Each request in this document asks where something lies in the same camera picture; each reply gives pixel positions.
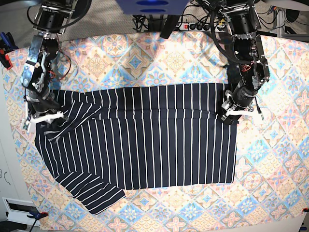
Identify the blue orange clamp lower left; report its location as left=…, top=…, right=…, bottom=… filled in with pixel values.
left=27, top=211, right=48, bottom=226

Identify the white power strip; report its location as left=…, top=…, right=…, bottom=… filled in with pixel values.
left=179, top=22, right=226, bottom=32

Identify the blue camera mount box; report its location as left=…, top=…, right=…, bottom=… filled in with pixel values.
left=116, top=0, right=189, bottom=15

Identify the black mounting post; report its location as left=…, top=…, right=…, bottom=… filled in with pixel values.
left=160, top=14, right=180, bottom=39

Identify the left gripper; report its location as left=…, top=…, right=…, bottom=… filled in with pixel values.
left=221, top=84, right=264, bottom=125

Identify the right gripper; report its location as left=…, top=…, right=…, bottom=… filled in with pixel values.
left=22, top=89, right=69, bottom=132

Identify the blue orange clamp upper left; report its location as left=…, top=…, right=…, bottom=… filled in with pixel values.
left=0, top=32, right=19, bottom=70

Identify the blue orange clamp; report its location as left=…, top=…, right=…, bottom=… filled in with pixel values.
left=0, top=32, right=19, bottom=70
left=27, top=211, right=48, bottom=226

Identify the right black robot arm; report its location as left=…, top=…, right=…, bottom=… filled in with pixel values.
left=20, top=0, right=92, bottom=133

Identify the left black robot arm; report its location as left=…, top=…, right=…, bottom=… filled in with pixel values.
left=208, top=0, right=270, bottom=124

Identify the white wall vent box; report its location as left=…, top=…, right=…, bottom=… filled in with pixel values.
left=2, top=197, right=39, bottom=225

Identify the patterned floral tablecloth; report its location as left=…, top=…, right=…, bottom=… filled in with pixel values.
left=0, top=32, right=309, bottom=232

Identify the navy white striped T-shirt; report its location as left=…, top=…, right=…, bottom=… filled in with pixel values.
left=35, top=83, right=237, bottom=215

